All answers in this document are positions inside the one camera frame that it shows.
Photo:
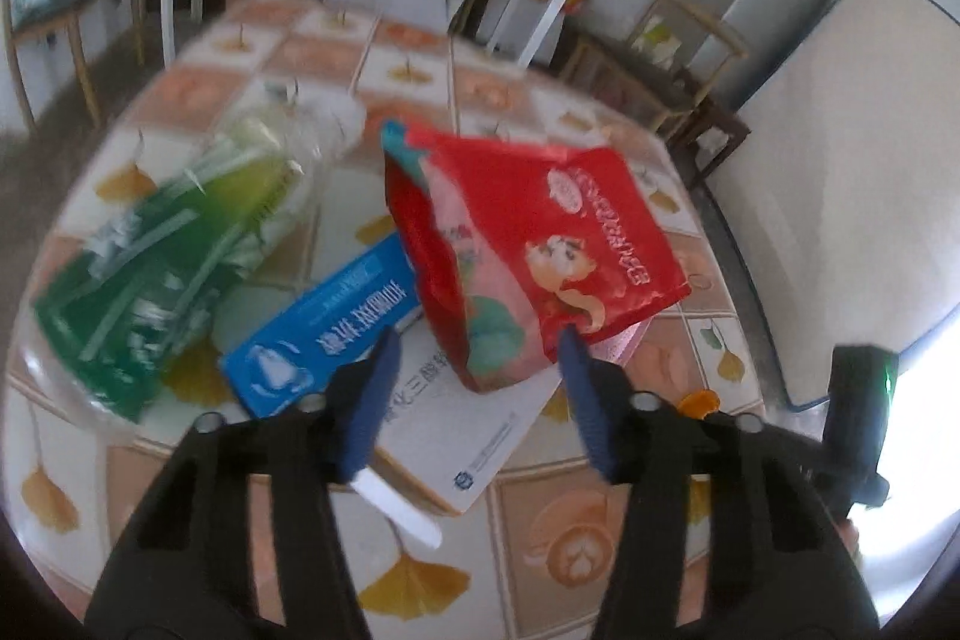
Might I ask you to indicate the patterned tablecloth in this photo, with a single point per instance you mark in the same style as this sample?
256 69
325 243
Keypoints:
533 556

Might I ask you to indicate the white mattress blue trim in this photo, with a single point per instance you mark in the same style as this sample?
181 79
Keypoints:
844 200

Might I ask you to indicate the green plastic bottle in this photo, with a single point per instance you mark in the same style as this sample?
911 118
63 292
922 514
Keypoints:
144 288

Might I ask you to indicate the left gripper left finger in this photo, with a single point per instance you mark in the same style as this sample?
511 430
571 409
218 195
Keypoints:
183 566

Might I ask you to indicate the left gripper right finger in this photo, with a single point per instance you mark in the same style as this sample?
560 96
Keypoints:
777 567

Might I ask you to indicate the white flat box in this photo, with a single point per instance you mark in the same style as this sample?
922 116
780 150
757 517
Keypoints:
440 445

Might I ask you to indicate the red snack bag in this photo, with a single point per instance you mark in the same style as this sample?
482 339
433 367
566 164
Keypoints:
511 243

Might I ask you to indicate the blue white carton box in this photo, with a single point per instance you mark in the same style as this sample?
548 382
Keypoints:
335 323

